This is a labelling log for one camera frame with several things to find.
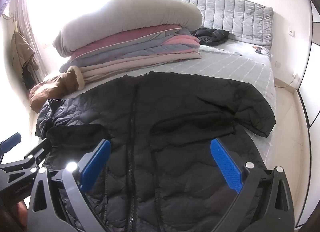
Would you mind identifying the black quilted jacket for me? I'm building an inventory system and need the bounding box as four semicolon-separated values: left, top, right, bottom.
36;71;276;232

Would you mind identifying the bed with grey checked sheet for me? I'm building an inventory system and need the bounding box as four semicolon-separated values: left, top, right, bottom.
30;39;278;162

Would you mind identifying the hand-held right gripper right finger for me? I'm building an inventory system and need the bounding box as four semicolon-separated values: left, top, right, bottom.
211;138;295;232

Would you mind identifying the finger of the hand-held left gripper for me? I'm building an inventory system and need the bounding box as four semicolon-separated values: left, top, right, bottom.
0;138;52;185
0;133;22;156

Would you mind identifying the grey padded headboard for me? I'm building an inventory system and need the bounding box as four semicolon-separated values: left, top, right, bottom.
180;0;274;50

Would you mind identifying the pink folded blanket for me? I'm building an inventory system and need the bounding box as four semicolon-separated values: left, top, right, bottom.
162;34;200;49

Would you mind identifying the beige folded blanket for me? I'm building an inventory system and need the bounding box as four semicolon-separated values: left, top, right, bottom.
75;46;202;84

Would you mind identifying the small black puffer jacket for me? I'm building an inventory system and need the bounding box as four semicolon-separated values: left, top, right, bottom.
191;28;230;46

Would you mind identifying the hanging brown coat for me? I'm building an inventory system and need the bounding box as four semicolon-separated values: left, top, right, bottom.
10;31;35;72

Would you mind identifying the brown fleece-lined coat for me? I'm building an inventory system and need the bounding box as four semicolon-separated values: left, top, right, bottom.
29;66;85;114

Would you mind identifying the grey-blue folded blanket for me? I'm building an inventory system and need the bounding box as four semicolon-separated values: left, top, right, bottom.
60;28;193;72

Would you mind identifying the stack of folded duvets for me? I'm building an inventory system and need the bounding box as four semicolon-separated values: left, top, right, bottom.
53;0;203;58

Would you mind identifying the thin power cable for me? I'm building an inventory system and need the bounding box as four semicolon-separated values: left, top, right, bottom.
275;72;300;89

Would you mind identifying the mauve folded blanket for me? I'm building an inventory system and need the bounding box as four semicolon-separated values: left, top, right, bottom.
71;24;183;60

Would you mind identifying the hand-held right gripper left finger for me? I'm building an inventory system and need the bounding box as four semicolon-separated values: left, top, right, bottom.
27;139;112;232

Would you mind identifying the white wardrobe with black trim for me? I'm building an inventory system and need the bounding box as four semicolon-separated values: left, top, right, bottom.
296;0;320;147

